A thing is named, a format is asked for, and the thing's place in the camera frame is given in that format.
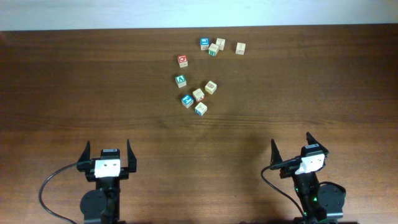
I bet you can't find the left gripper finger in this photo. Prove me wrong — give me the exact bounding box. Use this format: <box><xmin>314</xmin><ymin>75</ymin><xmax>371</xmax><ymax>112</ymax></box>
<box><xmin>78</xmin><ymin>141</ymin><xmax>91</xmax><ymax>164</ymax></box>
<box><xmin>127</xmin><ymin>140</ymin><xmax>137</xmax><ymax>172</ymax></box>

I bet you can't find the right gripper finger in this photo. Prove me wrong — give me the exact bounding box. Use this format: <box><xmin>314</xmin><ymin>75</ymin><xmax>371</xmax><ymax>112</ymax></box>
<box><xmin>306</xmin><ymin>132</ymin><xmax>329</xmax><ymax>155</ymax></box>
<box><xmin>270</xmin><ymin>139</ymin><xmax>283</xmax><ymax>170</ymax></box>

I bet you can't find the blue number wooden block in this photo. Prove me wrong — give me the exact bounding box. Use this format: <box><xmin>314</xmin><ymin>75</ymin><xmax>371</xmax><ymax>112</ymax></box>
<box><xmin>181</xmin><ymin>95</ymin><xmax>194</xmax><ymax>108</ymax></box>

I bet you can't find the blue sided wooden block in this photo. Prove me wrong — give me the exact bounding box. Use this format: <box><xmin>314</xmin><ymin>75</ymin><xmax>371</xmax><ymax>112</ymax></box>
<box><xmin>195</xmin><ymin>102</ymin><xmax>208</xmax><ymax>116</ymax></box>

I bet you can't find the red sided wooden block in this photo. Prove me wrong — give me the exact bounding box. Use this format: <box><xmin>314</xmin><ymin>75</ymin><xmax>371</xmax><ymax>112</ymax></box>
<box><xmin>192</xmin><ymin>88</ymin><xmax>205</xmax><ymax>103</ymax></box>

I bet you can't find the yellow wooden block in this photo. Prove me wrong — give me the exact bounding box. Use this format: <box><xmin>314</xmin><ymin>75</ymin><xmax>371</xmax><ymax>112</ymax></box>
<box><xmin>205</xmin><ymin>81</ymin><xmax>217</xmax><ymax>95</ymax></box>

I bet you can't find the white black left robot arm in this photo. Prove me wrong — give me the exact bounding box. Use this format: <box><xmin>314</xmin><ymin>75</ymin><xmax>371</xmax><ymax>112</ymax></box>
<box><xmin>76</xmin><ymin>141</ymin><xmax>137</xmax><ymax>224</ymax></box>

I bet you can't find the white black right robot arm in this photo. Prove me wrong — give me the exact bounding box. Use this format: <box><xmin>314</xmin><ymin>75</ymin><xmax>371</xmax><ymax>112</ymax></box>
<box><xmin>269</xmin><ymin>133</ymin><xmax>346</xmax><ymax>224</ymax></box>

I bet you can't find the green V wooden block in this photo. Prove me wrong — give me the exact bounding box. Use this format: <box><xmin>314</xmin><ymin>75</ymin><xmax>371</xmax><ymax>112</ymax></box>
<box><xmin>175</xmin><ymin>75</ymin><xmax>187</xmax><ymax>88</ymax></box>

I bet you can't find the red top wooden block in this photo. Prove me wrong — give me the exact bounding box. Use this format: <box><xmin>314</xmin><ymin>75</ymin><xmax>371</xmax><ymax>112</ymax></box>
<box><xmin>177</xmin><ymin>55</ymin><xmax>188</xmax><ymax>68</ymax></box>

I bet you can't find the plain wooden block rightmost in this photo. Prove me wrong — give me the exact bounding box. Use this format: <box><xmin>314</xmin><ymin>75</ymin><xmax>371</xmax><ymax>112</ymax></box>
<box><xmin>236</xmin><ymin>42</ymin><xmax>246</xmax><ymax>55</ymax></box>

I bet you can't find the plain wooden block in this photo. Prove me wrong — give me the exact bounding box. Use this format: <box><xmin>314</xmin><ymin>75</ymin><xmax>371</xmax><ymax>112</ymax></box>
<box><xmin>236</xmin><ymin>42</ymin><xmax>246</xmax><ymax>55</ymax></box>
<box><xmin>216</xmin><ymin>38</ymin><xmax>226</xmax><ymax>50</ymax></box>

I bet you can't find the green letter wooden block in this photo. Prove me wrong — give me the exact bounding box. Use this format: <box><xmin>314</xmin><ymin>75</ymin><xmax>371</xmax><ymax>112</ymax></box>
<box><xmin>208</xmin><ymin>43</ymin><xmax>220</xmax><ymax>57</ymax></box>

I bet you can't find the plain wooden block far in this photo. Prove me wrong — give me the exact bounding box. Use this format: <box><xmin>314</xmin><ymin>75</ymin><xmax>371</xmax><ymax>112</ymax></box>
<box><xmin>216</xmin><ymin>38</ymin><xmax>226</xmax><ymax>50</ymax></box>

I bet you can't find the blue top wooden block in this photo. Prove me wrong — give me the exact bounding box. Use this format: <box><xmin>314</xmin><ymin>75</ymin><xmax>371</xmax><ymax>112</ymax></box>
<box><xmin>200</xmin><ymin>38</ymin><xmax>210</xmax><ymax>50</ymax></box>

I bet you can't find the right black cable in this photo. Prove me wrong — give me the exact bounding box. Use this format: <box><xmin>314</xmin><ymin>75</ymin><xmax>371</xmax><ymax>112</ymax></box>
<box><xmin>260</xmin><ymin>164</ymin><xmax>307</xmax><ymax>218</ymax></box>

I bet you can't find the black cable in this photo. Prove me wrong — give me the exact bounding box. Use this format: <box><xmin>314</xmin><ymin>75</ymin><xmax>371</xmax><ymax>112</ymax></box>
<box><xmin>260</xmin><ymin>164</ymin><xmax>307</xmax><ymax>218</ymax></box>
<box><xmin>38</xmin><ymin>162</ymin><xmax>79</xmax><ymax>224</ymax></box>

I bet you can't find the left black cable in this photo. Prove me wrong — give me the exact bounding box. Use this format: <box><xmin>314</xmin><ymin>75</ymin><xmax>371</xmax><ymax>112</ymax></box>
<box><xmin>38</xmin><ymin>162</ymin><xmax>79</xmax><ymax>224</ymax></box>

